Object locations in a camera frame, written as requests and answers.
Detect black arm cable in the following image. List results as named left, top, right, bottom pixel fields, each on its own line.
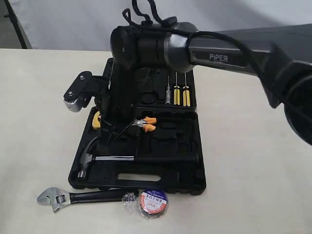
left=121, top=0, right=312, bottom=115

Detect orange handled pliers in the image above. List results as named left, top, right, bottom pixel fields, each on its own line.
left=114, top=116, right=157, bottom=141

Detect yellow precision screwdriver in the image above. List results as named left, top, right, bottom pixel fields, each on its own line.
left=174, top=73, right=180, bottom=105
left=182, top=73, right=191, bottom=107

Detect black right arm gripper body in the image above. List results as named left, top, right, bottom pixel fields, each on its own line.
left=95, top=58, right=151, bottom=146

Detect steel claw hammer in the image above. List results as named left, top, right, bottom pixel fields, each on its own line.
left=77, top=137, right=199, bottom=179

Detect black plastic tool case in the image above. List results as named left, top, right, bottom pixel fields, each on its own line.
left=68, top=68, right=206, bottom=195

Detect black stand pole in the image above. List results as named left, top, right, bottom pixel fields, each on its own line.
left=3, top=0, right=28, bottom=49

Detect yellow tape measure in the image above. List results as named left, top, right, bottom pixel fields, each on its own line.
left=92, top=111, right=101, bottom=130

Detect clear tester screwdriver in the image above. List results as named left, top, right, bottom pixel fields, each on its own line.
left=165, top=76, right=171, bottom=104

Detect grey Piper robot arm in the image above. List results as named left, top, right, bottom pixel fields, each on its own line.
left=104, top=22, right=312, bottom=144

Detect yellow precision screwdriver left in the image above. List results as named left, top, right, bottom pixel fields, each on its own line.
left=174, top=73, right=180, bottom=105

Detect black PVC electrical tape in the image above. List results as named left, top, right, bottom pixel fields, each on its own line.
left=122, top=189, right=169, bottom=219

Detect yellow precision screwdriver right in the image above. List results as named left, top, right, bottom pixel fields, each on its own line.
left=182, top=73, right=191, bottom=107

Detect white backdrop cloth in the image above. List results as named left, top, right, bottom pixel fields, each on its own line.
left=10, top=0, right=312, bottom=51

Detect adjustable wrench black handle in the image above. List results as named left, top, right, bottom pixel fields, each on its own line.
left=37, top=187, right=139, bottom=213

